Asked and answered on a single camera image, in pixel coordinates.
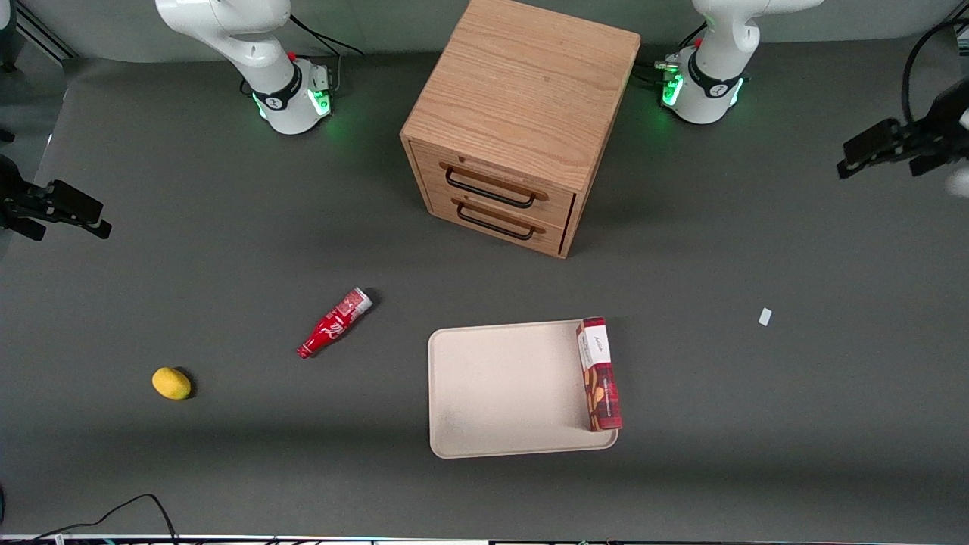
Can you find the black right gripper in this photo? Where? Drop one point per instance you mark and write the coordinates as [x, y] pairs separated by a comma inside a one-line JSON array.
[[10, 198]]

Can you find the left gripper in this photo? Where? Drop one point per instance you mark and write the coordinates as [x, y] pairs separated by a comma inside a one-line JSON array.
[[941, 127]]

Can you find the red cookie box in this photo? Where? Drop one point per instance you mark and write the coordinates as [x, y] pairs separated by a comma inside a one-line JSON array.
[[600, 378]]

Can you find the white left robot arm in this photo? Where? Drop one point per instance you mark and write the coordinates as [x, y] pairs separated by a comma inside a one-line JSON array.
[[719, 53]]

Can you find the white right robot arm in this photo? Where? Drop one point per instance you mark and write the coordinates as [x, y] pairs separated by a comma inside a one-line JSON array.
[[250, 45]]

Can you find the beige rectangular tray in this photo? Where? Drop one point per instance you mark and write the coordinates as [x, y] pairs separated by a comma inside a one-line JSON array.
[[507, 390]]

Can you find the grey table mat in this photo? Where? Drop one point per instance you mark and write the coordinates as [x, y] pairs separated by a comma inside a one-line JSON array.
[[227, 265]]

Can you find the small white paper scrap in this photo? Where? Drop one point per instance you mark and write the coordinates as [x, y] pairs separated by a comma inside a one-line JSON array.
[[764, 317]]

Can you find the yellow lemon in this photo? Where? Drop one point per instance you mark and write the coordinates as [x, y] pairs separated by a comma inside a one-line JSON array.
[[171, 383]]

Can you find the red cola bottle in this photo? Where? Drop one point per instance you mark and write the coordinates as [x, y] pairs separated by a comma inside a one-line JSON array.
[[333, 325]]

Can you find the wooden drawer cabinet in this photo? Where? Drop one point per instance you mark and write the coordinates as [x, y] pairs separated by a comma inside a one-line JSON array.
[[530, 83]]

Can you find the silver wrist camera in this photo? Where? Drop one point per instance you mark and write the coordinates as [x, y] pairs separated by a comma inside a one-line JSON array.
[[960, 183]]

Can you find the aluminium frame rail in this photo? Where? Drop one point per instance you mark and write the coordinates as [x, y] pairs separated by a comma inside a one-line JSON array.
[[45, 30]]

